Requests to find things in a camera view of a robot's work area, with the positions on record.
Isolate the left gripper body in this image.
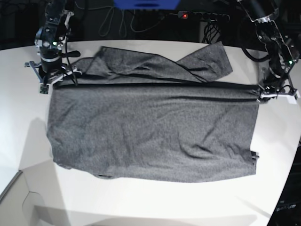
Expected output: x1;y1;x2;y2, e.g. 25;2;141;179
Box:
257;82;300;104

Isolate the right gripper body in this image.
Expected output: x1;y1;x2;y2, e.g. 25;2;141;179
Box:
24;57;82;94

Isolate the grey t-shirt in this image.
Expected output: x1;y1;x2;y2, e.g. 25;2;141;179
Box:
47;42;259;183

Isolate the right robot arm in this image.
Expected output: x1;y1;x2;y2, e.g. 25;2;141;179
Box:
24;0;82;94

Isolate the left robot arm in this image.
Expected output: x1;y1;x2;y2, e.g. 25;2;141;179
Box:
238;0;301;104

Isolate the blue box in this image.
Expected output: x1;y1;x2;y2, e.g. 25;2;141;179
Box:
113;0;180;10

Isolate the black power strip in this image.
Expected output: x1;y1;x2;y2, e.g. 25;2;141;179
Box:
177;11;230;22

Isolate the white table partition panel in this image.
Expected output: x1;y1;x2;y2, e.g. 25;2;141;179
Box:
0;171;70;226

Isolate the black cable bundle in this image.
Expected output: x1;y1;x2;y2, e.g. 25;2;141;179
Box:
202;20;223;45

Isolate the grey looped cable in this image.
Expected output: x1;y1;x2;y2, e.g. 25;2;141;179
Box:
98;9;165;37

